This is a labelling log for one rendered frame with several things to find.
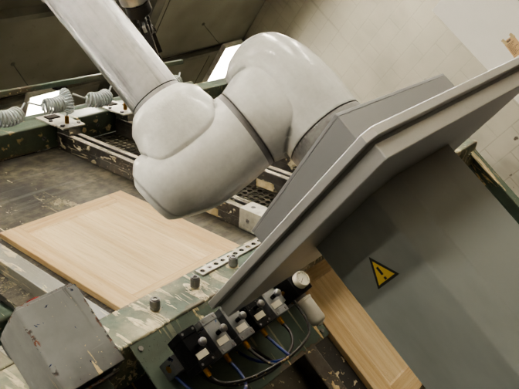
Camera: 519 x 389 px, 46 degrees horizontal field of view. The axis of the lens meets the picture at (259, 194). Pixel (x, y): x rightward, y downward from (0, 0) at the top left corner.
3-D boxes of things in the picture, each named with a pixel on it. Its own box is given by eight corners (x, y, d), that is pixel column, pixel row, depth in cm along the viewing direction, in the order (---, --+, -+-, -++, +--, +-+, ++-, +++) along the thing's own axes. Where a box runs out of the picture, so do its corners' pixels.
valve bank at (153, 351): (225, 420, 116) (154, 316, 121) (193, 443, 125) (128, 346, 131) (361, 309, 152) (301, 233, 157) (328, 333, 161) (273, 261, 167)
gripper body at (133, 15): (149, 3, 176) (160, 32, 183) (147, -9, 183) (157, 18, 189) (124, 11, 176) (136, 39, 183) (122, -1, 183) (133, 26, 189)
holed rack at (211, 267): (203, 276, 156) (203, 275, 156) (195, 272, 157) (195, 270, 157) (461, 136, 275) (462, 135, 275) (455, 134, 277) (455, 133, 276)
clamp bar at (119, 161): (266, 243, 184) (271, 169, 174) (37, 142, 250) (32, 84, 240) (286, 232, 191) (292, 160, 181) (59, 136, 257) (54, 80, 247)
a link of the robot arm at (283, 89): (363, 85, 101) (280, -4, 107) (275, 153, 100) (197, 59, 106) (360, 121, 116) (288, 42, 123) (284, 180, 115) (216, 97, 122)
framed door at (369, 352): (389, 419, 190) (394, 417, 188) (281, 275, 202) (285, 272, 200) (494, 299, 255) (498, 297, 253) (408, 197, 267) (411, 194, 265)
